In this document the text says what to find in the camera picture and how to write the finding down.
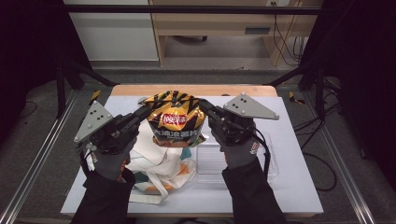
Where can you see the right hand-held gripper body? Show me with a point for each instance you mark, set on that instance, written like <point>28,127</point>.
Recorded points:
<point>249,107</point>

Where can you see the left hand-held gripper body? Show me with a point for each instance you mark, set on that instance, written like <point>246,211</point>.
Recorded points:
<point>93,121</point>

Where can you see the black and gold chip bag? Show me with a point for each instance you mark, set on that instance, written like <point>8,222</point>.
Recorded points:
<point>176,121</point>

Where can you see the white tote bag coloured blobs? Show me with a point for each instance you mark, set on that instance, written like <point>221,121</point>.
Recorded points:
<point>155,165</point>

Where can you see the person's left hand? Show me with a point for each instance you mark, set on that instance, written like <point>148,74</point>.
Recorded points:
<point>112,165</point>

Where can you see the person's right hand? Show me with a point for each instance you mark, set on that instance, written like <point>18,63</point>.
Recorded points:
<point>239,155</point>

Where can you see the yellow black tape piece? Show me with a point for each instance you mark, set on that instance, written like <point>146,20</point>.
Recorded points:
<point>292,97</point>
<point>95,96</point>

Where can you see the black metal stand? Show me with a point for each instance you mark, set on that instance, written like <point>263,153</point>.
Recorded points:
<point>319,93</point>
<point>60,93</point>

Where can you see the clear plastic box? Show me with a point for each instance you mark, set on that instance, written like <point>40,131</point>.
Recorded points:
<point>208,161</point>

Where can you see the white table sheet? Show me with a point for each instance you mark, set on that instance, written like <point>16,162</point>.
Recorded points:
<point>295,161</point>

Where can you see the white cabinet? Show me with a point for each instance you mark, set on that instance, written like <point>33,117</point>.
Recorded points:
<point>115,37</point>

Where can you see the light wooden desk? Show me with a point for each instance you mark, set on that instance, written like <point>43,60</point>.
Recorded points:
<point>218,23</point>

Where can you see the black curtain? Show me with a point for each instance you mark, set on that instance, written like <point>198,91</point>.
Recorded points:
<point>28,46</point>
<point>364,62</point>

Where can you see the aluminium floor rail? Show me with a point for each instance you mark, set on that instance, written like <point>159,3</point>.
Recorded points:
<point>34,168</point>
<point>342,168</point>

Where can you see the black frame crossbar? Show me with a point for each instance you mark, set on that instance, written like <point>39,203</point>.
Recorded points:
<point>186,9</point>

